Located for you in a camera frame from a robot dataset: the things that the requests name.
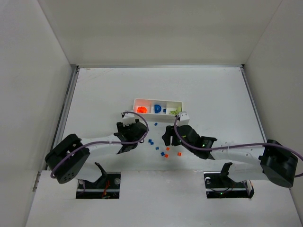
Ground orange round lego piece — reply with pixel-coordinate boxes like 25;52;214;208
137;106;148;114

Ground blue round lego piece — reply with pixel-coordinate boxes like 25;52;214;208
154;105;162;114

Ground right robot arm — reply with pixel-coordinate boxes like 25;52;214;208
162;125;298;188

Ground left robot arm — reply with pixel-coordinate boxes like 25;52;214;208
45;119;149;184

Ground white three-compartment tray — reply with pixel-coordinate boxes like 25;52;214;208
133;98;183;122

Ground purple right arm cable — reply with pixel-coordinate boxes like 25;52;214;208
174;114;303;178

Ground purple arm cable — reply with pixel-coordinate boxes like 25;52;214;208
174;114;303;178
50;111;150;179

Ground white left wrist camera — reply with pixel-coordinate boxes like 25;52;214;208
121;111;135;126

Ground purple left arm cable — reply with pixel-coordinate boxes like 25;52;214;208
50;111;150;179

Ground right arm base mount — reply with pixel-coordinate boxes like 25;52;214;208
204;162;254;199

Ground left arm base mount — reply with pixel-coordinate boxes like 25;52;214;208
76;162;121;200

